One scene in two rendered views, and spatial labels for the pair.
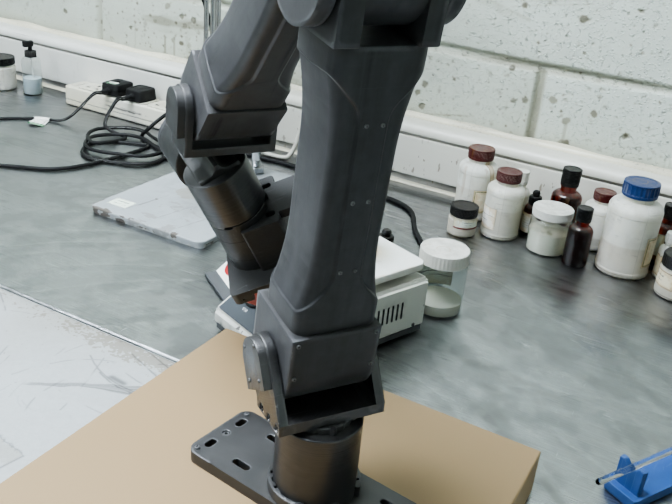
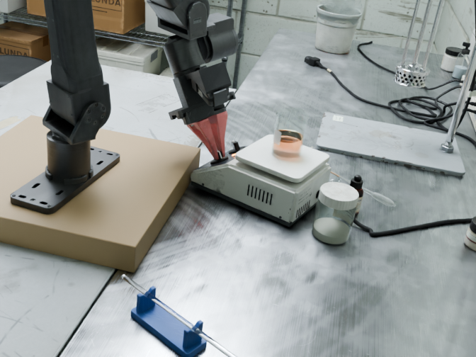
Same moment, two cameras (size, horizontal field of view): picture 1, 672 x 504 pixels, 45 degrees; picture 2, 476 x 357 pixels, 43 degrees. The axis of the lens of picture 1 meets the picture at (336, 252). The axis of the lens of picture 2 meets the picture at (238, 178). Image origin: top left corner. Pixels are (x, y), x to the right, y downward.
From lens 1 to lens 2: 0.95 m
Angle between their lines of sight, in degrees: 63
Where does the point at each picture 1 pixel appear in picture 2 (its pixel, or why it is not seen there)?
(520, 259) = (465, 278)
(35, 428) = not seen: hidden behind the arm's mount
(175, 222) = (333, 134)
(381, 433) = (127, 195)
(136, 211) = (332, 123)
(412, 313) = (280, 208)
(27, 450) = not seen: hidden behind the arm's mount
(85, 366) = (171, 137)
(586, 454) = (184, 299)
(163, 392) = (132, 139)
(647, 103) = not seen: outside the picture
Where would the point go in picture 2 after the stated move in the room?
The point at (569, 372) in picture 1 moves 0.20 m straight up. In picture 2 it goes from (288, 297) to (314, 163)
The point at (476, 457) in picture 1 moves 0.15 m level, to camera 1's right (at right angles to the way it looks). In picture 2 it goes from (118, 224) to (130, 293)
